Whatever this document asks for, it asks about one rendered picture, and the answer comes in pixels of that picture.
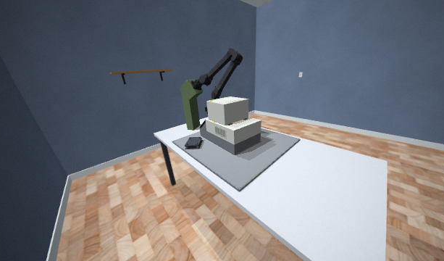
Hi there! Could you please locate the white thermal cycler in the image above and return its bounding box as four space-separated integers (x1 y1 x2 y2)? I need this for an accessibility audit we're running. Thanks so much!
200 96 261 155

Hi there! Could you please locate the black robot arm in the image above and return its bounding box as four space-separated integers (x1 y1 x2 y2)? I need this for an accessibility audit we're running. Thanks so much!
191 48 243 99

